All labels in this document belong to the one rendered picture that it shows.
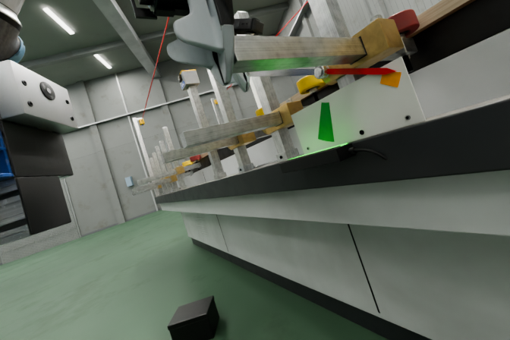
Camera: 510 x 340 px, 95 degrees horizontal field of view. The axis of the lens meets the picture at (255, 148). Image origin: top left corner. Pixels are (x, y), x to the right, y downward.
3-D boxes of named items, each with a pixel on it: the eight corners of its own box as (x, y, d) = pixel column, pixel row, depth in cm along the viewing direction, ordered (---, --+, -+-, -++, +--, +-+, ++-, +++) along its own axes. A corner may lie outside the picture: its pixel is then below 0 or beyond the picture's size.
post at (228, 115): (249, 184, 83) (208, 59, 85) (244, 185, 86) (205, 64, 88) (257, 181, 85) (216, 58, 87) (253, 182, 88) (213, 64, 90)
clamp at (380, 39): (389, 47, 35) (377, 17, 35) (322, 86, 46) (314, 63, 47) (407, 47, 38) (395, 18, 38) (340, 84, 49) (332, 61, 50)
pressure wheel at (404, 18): (423, 61, 42) (401, 4, 43) (382, 82, 49) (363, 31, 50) (440, 60, 47) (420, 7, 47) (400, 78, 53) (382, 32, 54)
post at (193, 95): (218, 179, 104) (187, 85, 107) (214, 180, 109) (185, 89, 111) (227, 176, 107) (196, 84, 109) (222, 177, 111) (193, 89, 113)
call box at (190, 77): (186, 86, 105) (181, 70, 106) (182, 92, 111) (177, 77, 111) (200, 84, 109) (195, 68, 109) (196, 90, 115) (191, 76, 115)
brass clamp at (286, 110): (291, 122, 56) (284, 102, 56) (262, 136, 67) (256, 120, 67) (309, 118, 59) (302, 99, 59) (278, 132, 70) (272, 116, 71)
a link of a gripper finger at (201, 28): (184, 87, 23) (158, 1, 23) (236, 83, 26) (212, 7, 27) (193, 71, 20) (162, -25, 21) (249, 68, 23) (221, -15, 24)
